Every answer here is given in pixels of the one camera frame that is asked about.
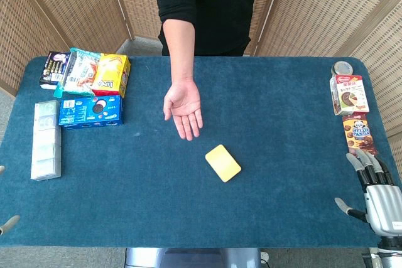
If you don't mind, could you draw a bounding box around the silver black robot right hand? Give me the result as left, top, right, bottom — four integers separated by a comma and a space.
334, 149, 402, 237

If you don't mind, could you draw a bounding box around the person's right hand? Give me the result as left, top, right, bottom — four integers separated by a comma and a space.
163, 79, 204, 142

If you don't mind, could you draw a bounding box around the yellow green sponge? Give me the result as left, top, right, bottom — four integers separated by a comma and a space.
205, 144, 242, 183

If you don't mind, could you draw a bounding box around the person's right forearm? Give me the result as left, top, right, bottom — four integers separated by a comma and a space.
162, 18, 197, 85

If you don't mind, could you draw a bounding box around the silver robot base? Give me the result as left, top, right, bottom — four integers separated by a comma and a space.
125, 247, 261, 268

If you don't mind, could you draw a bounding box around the person's black shirt torso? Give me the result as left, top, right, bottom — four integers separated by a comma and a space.
150, 0, 268, 57

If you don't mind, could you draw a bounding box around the Hello Panda biscuit box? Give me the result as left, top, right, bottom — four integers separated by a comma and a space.
341, 111, 378, 156

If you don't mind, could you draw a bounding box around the yellow red cracker box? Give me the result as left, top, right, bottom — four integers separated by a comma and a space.
90, 53, 131, 99

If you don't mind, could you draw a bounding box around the blue velvet tablecloth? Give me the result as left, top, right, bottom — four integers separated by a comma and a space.
0, 56, 402, 249

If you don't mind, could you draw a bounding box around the blue Oreo cookie box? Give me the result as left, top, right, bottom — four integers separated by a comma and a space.
58, 94, 124, 130

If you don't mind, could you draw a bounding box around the white teal snack bag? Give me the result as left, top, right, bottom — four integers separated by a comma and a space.
53, 47, 103, 99

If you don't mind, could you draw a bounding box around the red white Nestle box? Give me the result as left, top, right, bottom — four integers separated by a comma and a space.
329, 75, 370, 116

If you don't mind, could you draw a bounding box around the clear wrapped tissue pack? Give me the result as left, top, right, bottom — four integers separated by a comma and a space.
30, 100, 62, 181

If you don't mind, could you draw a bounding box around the wicker folding screen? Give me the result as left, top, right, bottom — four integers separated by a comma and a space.
0, 0, 163, 97
244, 0, 402, 171

